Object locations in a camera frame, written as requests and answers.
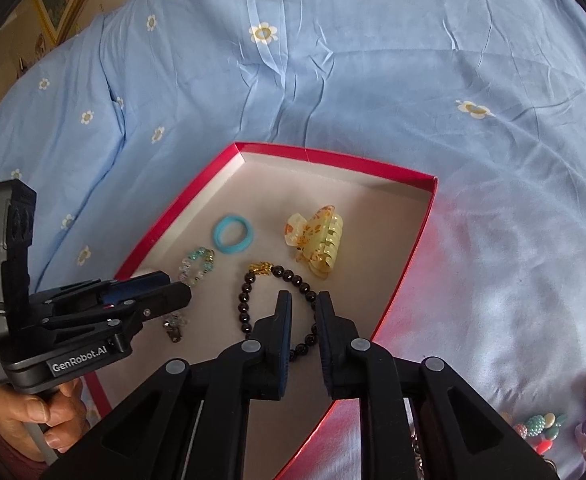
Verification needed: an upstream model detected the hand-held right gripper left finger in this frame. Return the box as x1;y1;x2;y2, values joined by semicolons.
40;290;294;480

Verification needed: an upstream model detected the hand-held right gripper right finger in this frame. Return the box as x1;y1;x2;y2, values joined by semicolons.
315;290;561;480

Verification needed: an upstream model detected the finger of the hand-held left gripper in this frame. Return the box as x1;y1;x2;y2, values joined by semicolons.
38;281;193;347
32;270;173;311

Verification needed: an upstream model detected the pastel crystal bead bracelet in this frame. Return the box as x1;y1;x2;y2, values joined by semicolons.
162;246;217;344

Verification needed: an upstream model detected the black bead bracelet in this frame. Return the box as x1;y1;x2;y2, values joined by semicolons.
235;262;320;361

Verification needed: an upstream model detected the red cardboard box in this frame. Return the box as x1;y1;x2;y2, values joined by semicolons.
80;142;440;480

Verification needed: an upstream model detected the colourful beaded hair clip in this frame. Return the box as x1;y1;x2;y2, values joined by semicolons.
513;412;566;456

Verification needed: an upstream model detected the person's left hand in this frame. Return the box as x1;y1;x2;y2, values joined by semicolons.
0;377;88;463

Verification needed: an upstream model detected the yellow floral claw clip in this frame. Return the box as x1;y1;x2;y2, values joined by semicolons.
284;203;346;278

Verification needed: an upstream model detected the gold framed painting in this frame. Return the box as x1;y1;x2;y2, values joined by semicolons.
28;0;116;43

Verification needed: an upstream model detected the blue hair tie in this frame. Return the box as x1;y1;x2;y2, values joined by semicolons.
211;214;256;255

